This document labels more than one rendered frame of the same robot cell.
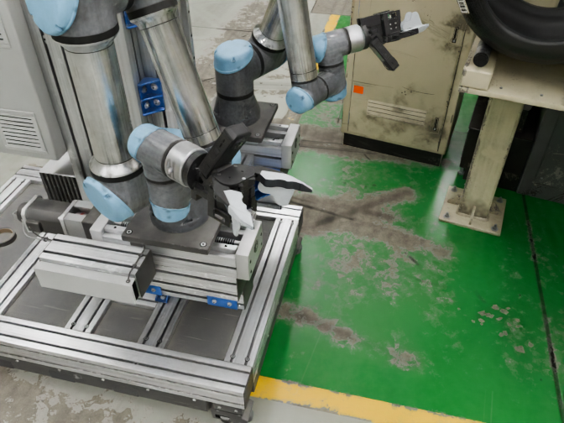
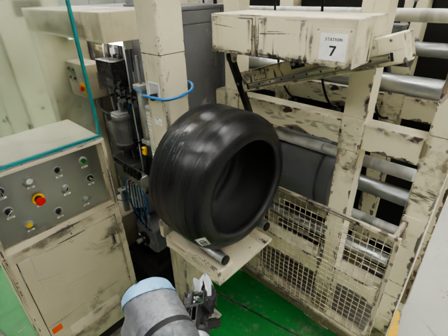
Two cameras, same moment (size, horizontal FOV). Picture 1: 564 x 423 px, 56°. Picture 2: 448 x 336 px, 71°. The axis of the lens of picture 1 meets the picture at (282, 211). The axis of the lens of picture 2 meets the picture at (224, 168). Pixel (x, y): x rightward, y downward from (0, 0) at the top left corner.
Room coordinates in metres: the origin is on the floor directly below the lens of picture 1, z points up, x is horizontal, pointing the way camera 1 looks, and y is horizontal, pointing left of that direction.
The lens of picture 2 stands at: (1.19, 0.27, 1.86)
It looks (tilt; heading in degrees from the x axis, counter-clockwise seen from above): 30 degrees down; 291
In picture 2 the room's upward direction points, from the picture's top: 2 degrees counter-clockwise
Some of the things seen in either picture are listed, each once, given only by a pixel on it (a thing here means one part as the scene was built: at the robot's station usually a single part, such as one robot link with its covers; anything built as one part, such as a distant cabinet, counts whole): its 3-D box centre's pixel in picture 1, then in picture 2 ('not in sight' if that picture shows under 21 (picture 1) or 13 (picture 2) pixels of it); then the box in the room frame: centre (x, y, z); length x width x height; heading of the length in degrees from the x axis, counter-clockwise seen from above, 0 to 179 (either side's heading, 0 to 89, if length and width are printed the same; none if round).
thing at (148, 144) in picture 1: (159, 151); not in sight; (0.82, 0.23, 1.04); 0.11 x 0.08 x 0.09; 51
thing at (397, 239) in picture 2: not in sight; (294, 250); (1.28, -1.01, 0.65); 0.90 x 0.02 x 0.70; 156
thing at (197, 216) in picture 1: (177, 197); not in sight; (1.02, 0.26, 0.77); 0.15 x 0.15 x 0.10
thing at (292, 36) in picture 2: not in sight; (290, 35); (1.39, -1.02, 1.71); 0.61 x 0.25 x 0.15; 156
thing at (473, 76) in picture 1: (483, 57); (197, 251); (1.68, -0.67, 0.84); 0.36 x 0.09 x 0.06; 156
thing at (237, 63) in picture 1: (235, 66); not in sight; (1.51, 0.14, 0.88); 0.13 x 0.12 x 0.14; 141
